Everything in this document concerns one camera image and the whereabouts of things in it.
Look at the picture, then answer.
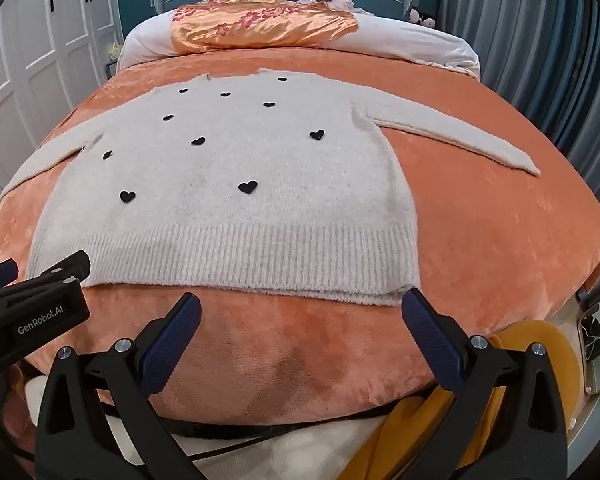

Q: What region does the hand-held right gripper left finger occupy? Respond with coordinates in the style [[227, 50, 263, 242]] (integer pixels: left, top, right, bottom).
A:
[[35, 291, 202, 480]]

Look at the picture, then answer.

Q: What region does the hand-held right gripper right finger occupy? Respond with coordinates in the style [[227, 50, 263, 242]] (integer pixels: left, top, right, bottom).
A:
[[401, 288, 573, 480]]

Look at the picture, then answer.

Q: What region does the white sweater with black hearts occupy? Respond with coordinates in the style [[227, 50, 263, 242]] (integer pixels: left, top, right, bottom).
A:
[[0, 67, 541, 308]]

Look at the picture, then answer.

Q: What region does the orange plush blanket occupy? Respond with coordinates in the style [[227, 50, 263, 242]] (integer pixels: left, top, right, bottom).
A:
[[0, 42, 600, 441]]

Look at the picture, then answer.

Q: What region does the yellow garment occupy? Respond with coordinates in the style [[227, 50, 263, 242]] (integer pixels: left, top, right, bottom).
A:
[[352, 317, 581, 480]]

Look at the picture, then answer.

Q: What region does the white cloth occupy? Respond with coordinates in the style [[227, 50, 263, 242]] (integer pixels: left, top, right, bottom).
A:
[[170, 422, 386, 480]]

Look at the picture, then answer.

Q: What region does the white wardrobe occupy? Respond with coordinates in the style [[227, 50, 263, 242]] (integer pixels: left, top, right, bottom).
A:
[[0, 0, 123, 196]]

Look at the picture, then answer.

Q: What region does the orange floral satin pillow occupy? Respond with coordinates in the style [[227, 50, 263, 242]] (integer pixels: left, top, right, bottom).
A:
[[171, 0, 358, 56]]

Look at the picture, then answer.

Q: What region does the grey curtain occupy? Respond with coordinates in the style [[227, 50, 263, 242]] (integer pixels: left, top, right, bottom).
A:
[[437, 0, 600, 301]]

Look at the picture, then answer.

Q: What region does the black cable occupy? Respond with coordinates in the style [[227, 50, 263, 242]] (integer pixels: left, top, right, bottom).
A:
[[10, 395, 431, 461]]

